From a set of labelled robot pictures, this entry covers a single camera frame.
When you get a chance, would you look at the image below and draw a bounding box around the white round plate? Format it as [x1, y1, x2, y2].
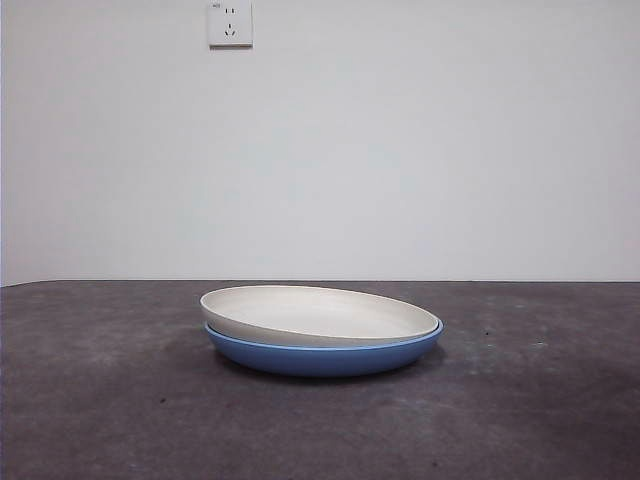
[199, 284, 440, 348]

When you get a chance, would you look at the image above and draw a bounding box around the blue round plate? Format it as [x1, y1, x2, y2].
[203, 320, 445, 378]

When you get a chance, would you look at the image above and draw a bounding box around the white wall socket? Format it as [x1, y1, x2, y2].
[208, 1, 254, 50]

